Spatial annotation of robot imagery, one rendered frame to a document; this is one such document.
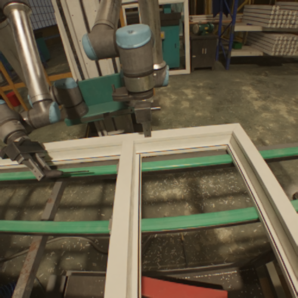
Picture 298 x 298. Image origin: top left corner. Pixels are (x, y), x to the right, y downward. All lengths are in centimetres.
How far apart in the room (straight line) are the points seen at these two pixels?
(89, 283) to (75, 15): 148
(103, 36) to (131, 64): 18
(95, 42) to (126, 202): 49
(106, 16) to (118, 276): 76
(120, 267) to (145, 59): 49
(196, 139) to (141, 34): 40
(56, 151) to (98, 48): 43
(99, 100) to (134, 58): 100
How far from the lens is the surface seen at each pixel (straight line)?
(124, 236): 43
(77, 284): 83
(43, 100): 82
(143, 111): 50
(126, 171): 52
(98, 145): 66
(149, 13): 108
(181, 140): 64
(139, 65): 47
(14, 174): 88
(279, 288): 81
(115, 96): 53
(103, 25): 66
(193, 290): 71
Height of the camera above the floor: 133
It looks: 43 degrees down
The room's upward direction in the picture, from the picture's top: 8 degrees counter-clockwise
